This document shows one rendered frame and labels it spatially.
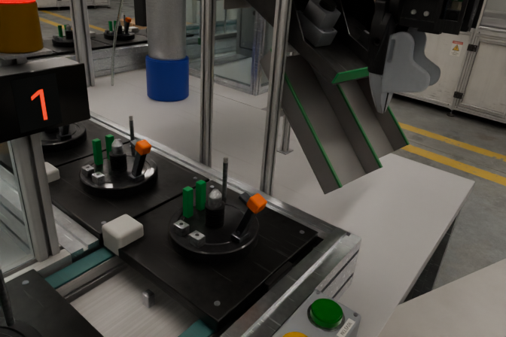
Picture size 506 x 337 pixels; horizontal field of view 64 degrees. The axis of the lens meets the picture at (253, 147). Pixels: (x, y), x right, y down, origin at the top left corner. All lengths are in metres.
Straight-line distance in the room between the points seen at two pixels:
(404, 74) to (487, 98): 4.11
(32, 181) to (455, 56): 4.27
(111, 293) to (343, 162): 0.47
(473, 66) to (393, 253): 3.76
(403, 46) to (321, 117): 0.41
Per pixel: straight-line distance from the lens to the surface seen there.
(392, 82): 0.45
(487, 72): 4.50
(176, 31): 1.48
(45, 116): 0.52
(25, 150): 0.58
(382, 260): 0.84
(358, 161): 0.84
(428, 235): 0.95
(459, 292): 0.84
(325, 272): 0.63
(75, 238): 0.70
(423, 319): 0.76
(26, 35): 0.50
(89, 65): 1.70
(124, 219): 0.66
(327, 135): 0.81
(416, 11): 0.43
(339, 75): 0.67
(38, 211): 0.62
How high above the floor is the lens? 1.37
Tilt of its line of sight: 25 degrees down
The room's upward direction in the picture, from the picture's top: 4 degrees clockwise
